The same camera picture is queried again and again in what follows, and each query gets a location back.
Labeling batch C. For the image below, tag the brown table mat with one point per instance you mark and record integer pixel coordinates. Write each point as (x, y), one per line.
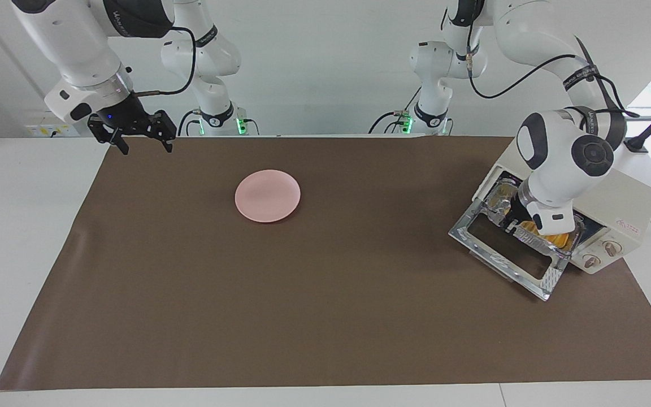
(246, 316)

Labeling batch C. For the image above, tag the cream white toaster oven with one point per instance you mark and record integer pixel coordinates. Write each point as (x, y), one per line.
(625, 198)

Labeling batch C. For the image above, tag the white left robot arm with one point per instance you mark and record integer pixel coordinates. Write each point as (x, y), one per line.
(557, 164)

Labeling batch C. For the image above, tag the white wall socket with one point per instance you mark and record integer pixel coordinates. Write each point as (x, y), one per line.
(48, 129)

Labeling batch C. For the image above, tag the glass oven door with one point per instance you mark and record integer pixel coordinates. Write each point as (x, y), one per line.
(469, 232)

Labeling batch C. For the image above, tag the pink round plate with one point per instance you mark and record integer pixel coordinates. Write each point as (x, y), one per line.
(267, 196)

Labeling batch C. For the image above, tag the aluminium foil tray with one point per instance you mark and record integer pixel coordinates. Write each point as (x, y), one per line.
(498, 198)

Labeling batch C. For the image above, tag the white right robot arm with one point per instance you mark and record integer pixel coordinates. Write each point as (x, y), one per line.
(77, 39)

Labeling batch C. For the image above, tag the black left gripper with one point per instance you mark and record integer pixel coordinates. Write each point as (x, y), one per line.
(520, 212)

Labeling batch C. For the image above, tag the large oven knob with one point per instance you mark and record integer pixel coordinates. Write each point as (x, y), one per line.
(612, 249)

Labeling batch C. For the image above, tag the sliced orange bread loaf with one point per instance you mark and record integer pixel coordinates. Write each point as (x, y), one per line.
(560, 240)

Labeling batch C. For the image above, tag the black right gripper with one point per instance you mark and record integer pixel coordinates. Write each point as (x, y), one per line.
(122, 116)

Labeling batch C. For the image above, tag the small oven knob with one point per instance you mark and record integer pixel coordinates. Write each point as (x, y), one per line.
(591, 261)

